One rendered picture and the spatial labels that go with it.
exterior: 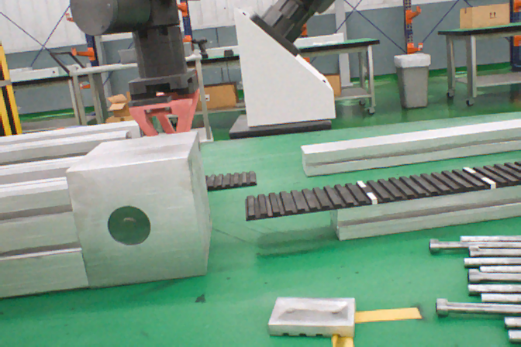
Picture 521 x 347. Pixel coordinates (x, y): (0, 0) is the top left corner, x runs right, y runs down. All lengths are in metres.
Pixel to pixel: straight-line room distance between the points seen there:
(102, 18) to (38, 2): 8.58
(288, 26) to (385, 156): 0.43
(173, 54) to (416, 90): 4.97
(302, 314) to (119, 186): 0.16
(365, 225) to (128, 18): 0.31
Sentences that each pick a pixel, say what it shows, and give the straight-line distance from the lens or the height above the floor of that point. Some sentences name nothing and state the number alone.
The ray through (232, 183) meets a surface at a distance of 0.59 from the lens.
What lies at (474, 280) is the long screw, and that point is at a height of 0.79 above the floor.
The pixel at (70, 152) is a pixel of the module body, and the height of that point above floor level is 0.85.
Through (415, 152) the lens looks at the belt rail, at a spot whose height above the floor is 0.79.
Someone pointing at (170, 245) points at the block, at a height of 0.81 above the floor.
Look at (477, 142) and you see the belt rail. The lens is 0.65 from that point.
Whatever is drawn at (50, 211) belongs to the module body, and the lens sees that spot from 0.40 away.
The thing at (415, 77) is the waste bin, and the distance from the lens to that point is 5.42.
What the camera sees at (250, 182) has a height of 0.78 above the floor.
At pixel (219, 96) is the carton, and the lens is 5.35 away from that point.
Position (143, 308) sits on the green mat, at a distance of 0.36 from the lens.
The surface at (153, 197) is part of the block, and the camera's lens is 0.36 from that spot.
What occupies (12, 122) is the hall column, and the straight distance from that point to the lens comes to 3.92.
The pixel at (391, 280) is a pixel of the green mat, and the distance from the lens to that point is 0.35.
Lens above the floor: 0.95
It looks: 13 degrees down
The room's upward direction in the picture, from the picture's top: 7 degrees counter-clockwise
